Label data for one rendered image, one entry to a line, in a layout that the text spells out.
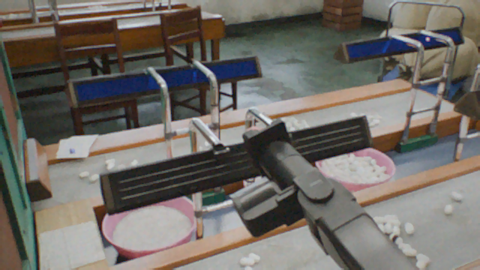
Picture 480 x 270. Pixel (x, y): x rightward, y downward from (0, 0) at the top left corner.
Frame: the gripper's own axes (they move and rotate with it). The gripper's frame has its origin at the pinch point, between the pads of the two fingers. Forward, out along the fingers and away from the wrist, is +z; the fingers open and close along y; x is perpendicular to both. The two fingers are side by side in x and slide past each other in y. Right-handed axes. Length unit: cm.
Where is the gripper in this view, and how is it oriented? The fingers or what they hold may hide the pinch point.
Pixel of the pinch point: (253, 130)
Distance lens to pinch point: 76.3
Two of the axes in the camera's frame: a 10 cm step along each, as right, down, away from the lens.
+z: -3.6, -4.2, 8.3
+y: 3.1, 7.9, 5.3
